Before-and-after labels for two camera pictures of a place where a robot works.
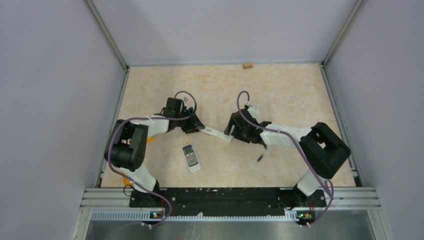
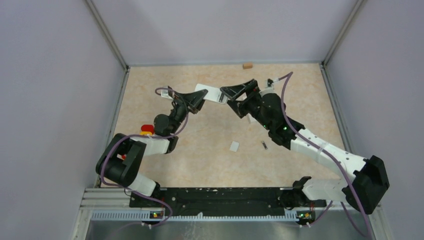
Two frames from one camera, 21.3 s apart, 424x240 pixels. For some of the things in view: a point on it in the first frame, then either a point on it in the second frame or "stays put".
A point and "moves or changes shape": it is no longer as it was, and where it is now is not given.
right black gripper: x=235 y=133 -> x=252 y=90
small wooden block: x=247 y=66 stays put
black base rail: x=225 y=201 stays put
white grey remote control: x=190 y=156 -> x=213 y=94
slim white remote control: x=212 y=132 moves or changes shape
